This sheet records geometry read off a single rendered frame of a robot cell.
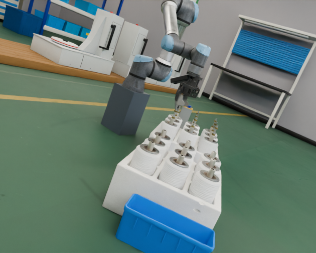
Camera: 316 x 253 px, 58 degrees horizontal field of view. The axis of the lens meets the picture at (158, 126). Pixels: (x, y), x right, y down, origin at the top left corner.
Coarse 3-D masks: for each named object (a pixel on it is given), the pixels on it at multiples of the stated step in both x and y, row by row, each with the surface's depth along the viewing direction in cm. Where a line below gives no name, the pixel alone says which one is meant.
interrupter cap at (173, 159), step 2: (170, 158) 103; (172, 158) 104; (174, 158) 105; (176, 158) 105; (170, 160) 101; (172, 160) 102; (174, 160) 103; (176, 160) 104; (172, 162) 100; (174, 162) 101; (176, 162) 102; (184, 162) 105; (186, 162) 105; (176, 164) 100; (178, 164) 100; (180, 164) 102; (182, 164) 103; (184, 164) 103; (186, 164) 103; (188, 164) 104; (180, 166) 99; (182, 166) 100; (184, 166) 101; (186, 166) 101; (188, 166) 102
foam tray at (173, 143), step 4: (160, 124) 177; (156, 128) 166; (180, 128) 188; (152, 132) 155; (180, 132) 178; (176, 136) 165; (176, 140) 157; (172, 144) 151; (196, 144) 165; (172, 148) 152; (196, 148) 157; (196, 152) 150; (216, 152) 165; (196, 156) 150; (216, 156) 157; (196, 160) 151
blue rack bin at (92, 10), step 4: (76, 0) 635; (80, 0) 626; (76, 4) 635; (80, 4) 628; (84, 4) 620; (88, 4) 613; (92, 4) 617; (80, 8) 628; (84, 8) 621; (88, 8) 615; (92, 8) 622; (96, 8) 630; (100, 8) 637; (88, 12) 620; (92, 12) 627
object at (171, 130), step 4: (164, 124) 154; (168, 124) 154; (160, 128) 157; (164, 128) 154; (168, 128) 153; (172, 128) 153; (176, 128) 155; (160, 132) 156; (168, 132) 154; (172, 132) 154; (176, 132) 157; (172, 136) 155; (172, 140) 157
